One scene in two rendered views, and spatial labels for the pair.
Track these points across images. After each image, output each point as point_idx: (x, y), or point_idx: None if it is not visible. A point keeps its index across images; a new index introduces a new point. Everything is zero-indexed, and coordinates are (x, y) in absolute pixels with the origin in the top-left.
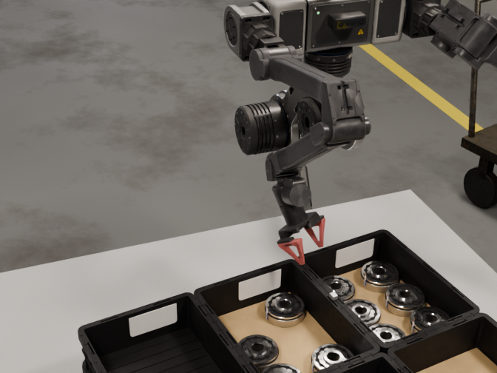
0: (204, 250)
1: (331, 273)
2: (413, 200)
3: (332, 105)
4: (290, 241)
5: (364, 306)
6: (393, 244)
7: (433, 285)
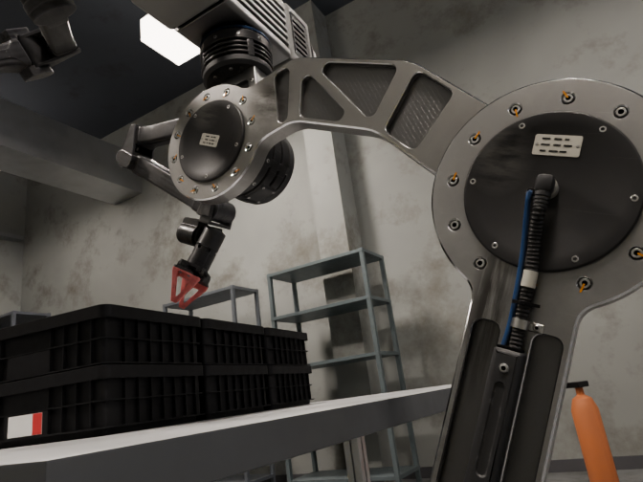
0: (398, 394)
1: (166, 354)
2: (29, 458)
3: (144, 147)
4: None
5: None
6: None
7: (21, 342)
